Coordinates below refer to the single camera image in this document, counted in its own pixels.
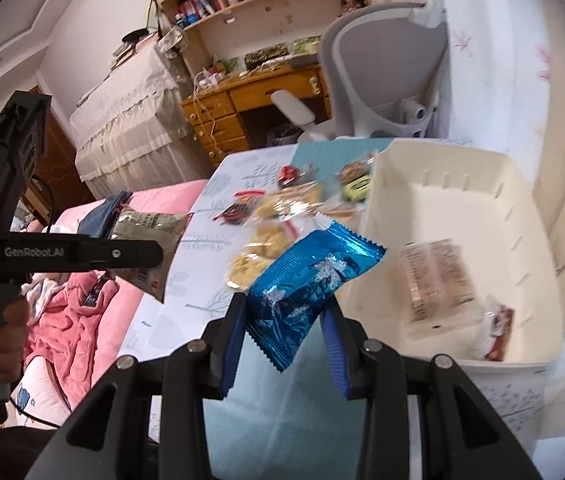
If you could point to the white floral curtain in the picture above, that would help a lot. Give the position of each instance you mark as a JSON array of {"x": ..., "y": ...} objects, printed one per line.
[{"x": 502, "y": 60}]

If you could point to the green patterned box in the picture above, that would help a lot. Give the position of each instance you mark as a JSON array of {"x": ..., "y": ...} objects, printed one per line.
[{"x": 267, "y": 56}]

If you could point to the blue denim bag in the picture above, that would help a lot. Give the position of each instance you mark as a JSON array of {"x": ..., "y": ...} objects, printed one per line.
[{"x": 97, "y": 215}]

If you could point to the black round object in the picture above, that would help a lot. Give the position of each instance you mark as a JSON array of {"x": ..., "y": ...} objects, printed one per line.
[{"x": 135, "y": 36}]

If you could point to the brown cookie packet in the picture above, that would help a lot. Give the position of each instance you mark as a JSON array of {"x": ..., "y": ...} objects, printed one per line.
[{"x": 353, "y": 170}]

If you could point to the white pillow with blue print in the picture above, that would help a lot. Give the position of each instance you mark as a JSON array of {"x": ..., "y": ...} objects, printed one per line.
[{"x": 37, "y": 390}]

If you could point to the beige rice cracker packet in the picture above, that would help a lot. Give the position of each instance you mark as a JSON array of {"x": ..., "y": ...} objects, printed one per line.
[
  {"x": 245, "y": 270},
  {"x": 272, "y": 237},
  {"x": 292, "y": 200}
]

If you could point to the small cracker packet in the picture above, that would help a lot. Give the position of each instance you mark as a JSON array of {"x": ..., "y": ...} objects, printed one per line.
[{"x": 340, "y": 211}]

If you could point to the pink fleece blanket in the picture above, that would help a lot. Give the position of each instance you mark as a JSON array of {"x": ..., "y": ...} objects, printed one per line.
[{"x": 77, "y": 330}]

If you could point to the pink bed sheet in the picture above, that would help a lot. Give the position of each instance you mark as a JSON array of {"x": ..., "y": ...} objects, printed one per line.
[{"x": 172, "y": 200}]

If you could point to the white plastic bin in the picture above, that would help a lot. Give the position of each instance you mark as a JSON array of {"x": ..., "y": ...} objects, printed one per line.
[{"x": 462, "y": 200}]

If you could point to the green snack packet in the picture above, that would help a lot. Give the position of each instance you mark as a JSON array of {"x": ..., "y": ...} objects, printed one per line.
[{"x": 356, "y": 190}]

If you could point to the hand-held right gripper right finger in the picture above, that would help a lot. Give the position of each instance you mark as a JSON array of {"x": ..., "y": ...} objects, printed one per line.
[{"x": 336, "y": 355}]

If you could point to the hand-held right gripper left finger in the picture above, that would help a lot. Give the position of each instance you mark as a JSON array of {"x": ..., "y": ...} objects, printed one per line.
[{"x": 232, "y": 345}]

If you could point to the grey office chair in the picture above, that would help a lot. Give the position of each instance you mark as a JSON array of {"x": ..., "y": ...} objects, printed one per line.
[{"x": 387, "y": 60}]

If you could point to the wooden bookshelf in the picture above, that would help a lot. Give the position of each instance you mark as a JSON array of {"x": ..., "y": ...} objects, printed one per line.
[{"x": 272, "y": 15}]

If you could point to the grey and white snack packet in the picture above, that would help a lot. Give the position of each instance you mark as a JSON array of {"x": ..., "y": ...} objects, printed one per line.
[{"x": 147, "y": 225}]

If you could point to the lace covered cabinet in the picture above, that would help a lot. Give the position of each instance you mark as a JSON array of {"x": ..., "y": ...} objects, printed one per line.
[{"x": 127, "y": 120}]

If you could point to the person's left hand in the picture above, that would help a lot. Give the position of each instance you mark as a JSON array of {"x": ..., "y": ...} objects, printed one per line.
[{"x": 5, "y": 340}]

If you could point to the clear packet with brown label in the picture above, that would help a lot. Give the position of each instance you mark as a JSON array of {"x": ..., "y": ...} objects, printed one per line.
[{"x": 432, "y": 275}]

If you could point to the dark snack packet red seal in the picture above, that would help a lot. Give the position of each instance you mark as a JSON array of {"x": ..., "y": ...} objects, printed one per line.
[{"x": 236, "y": 210}]

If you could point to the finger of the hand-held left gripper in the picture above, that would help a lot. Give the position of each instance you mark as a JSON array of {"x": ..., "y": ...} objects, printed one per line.
[{"x": 122, "y": 256}]

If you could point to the wooden desk with drawers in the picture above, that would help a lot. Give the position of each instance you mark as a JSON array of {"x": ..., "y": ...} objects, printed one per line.
[{"x": 222, "y": 105}]

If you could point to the blue foil snack packet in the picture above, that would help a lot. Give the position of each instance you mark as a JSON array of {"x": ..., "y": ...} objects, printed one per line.
[{"x": 302, "y": 290}]

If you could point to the brown wooden door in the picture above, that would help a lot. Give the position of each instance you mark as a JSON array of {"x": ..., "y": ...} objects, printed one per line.
[{"x": 62, "y": 170}]

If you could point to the small red candy packet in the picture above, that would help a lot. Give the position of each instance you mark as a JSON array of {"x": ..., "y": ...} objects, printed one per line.
[{"x": 290, "y": 174}]

